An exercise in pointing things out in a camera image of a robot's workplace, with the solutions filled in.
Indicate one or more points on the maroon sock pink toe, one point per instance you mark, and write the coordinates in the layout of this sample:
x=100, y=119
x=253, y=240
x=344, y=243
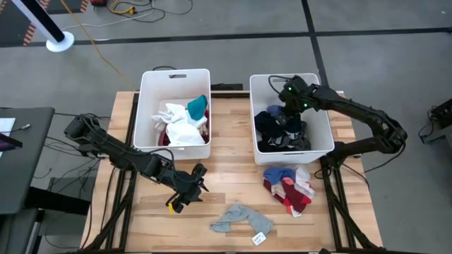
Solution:
x=270, y=188
x=296, y=197

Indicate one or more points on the red device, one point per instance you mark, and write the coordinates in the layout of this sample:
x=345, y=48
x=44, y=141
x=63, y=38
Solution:
x=99, y=2

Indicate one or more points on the white handwritten paper tag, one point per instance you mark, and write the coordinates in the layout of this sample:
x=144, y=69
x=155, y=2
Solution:
x=258, y=238

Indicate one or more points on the hazard striped floor mat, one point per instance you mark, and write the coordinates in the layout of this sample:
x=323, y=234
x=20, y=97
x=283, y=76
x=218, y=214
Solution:
x=14, y=24

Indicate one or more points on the white cotton sock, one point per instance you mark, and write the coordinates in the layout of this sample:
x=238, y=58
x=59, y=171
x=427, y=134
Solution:
x=199, y=121

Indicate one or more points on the beige striped sock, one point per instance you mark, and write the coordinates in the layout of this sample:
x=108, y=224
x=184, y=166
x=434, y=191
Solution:
x=203, y=130
x=279, y=192

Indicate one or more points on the navy blue garment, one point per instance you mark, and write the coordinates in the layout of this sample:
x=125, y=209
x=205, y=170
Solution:
x=265, y=123

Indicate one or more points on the white perforated plastic bin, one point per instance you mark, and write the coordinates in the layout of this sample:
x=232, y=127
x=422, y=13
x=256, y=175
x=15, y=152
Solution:
x=155, y=88
x=319, y=123

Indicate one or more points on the white paper sheet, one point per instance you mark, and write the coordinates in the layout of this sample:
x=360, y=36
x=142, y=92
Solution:
x=6, y=125

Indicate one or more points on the white garment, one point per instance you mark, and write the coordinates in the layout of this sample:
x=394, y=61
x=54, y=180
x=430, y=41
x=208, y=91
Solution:
x=183, y=135

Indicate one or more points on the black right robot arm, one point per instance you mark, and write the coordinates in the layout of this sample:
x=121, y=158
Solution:
x=353, y=109

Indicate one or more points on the teal sock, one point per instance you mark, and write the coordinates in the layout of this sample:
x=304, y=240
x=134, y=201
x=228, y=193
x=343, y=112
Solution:
x=197, y=107

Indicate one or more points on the blue sock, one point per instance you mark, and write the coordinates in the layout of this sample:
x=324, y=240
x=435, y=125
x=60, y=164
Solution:
x=277, y=174
x=273, y=110

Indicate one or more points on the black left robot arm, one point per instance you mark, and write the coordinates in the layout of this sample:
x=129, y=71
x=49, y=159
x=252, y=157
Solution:
x=116, y=150

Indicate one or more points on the white pole with round base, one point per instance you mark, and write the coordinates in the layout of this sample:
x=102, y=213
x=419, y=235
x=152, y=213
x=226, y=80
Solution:
x=42, y=21

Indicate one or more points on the black briefs white print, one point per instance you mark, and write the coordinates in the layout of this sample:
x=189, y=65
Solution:
x=273, y=143

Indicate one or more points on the black flat device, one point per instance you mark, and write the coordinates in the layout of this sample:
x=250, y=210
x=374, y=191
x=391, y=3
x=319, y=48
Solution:
x=8, y=143

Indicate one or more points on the white waffle-knit towel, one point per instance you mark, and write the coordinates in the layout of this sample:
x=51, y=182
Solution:
x=169, y=114

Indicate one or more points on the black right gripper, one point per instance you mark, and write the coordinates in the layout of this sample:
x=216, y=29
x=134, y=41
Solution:
x=287, y=118

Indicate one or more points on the grey sock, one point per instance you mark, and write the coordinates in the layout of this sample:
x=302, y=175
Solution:
x=247, y=218

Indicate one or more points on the black desk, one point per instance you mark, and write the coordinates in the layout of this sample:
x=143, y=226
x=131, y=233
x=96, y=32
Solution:
x=21, y=169

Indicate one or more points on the dark grey garment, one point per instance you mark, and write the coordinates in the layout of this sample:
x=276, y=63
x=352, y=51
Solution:
x=302, y=141

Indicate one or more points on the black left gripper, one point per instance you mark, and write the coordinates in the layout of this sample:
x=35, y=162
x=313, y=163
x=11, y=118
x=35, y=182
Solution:
x=183, y=183

